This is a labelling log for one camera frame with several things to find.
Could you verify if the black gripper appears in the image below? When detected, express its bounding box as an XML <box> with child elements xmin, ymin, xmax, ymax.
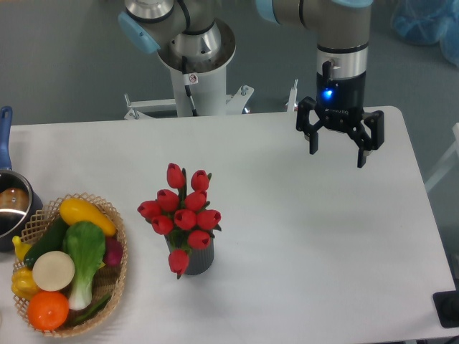
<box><xmin>295</xmin><ymin>72</ymin><xmax>384</xmax><ymax>168</ymax></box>

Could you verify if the red tulip bouquet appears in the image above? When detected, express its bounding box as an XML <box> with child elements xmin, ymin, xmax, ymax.
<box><xmin>137</xmin><ymin>163</ymin><xmax>223</xmax><ymax>280</ymax></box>

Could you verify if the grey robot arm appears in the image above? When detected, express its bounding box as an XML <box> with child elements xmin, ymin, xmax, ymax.
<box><xmin>118</xmin><ymin>1</ymin><xmax>384</xmax><ymax>167</ymax></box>

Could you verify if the dark grey ribbed vase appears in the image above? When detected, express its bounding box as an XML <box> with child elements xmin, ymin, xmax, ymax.
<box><xmin>165</xmin><ymin>230</ymin><xmax>214</xmax><ymax>278</ymax></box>

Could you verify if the blue plastic bag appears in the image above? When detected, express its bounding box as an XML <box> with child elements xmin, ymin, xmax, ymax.
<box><xmin>391</xmin><ymin>1</ymin><xmax>458</xmax><ymax>66</ymax></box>

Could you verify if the black device at edge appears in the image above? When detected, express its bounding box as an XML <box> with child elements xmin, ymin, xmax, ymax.
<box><xmin>432</xmin><ymin>290</ymin><xmax>458</xmax><ymax>328</ymax></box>

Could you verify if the purple red onion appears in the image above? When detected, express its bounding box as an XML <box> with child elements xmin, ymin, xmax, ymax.
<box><xmin>103</xmin><ymin>237</ymin><xmax>123</xmax><ymax>267</ymax></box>

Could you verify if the woven wicker basket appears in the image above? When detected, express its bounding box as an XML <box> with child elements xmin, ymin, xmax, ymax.
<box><xmin>20</xmin><ymin>193</ymin><xmax>128</xmax><ymax>338</ymax></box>

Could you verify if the green bok choy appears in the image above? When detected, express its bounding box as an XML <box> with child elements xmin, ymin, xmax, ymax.
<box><xmin>63</xmin><ymin>221</ymin><xmax>105</xmax><ymax>311</ymax></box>

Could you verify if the yellow squash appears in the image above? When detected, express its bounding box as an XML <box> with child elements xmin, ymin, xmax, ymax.
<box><xmin>59</xmin><ymin>198</ymin><xmax>116</xmax><ymax>237</ymax></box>

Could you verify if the green chili pepper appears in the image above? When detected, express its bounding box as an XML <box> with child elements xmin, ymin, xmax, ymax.
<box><xmin>67</xmin><ymin>294</ymin><xmax>111</xmax><ymax>327</ymax></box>

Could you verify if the green cucumber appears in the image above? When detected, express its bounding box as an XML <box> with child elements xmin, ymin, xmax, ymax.
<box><xmin>23</xmin><ymin>217</ymin><xmax>69</xmax><ymax>269</ymax></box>

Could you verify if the cream round onion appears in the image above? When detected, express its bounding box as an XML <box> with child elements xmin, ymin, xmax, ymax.
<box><xmin>32</xmin><ymin>251</ymin><xmax>75</xmax><ymax>292</ymax></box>

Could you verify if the blue saucepan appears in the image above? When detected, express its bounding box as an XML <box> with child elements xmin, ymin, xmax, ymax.
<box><xmin>1</xmin><ymin>106</ymin><xmax>43</xmax><ymax>252</ymax></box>

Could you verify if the orange fruit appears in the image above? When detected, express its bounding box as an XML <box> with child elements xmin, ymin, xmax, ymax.
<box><xmin>27</xmin><ymin>291</ymin><xmax>70</xmax><ymax>331</ymax></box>

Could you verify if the yellow bell pepper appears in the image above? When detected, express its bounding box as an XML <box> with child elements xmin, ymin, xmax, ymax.
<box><xmin>11</xmin><ymin>267</ymin><xmax>41</xmax><ymax>300</ymax></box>

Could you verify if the white frame at right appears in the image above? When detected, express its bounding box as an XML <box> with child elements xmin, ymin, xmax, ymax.
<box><xmin>425</xmin><ymin>123</ymin><xmax>458</xmax><ymax>193</ymax></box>

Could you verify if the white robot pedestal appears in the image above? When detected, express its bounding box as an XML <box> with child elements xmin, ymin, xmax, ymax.
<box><xmin>118</xmin><ymin>12</ymin><xmax>254</xmax><ymax>120</ymax></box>

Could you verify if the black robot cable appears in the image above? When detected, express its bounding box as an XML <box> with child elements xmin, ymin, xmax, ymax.
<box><xmin>181</xmin><ymin>55</ymin><xmax>199</xmax><ymax>118</ymax></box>

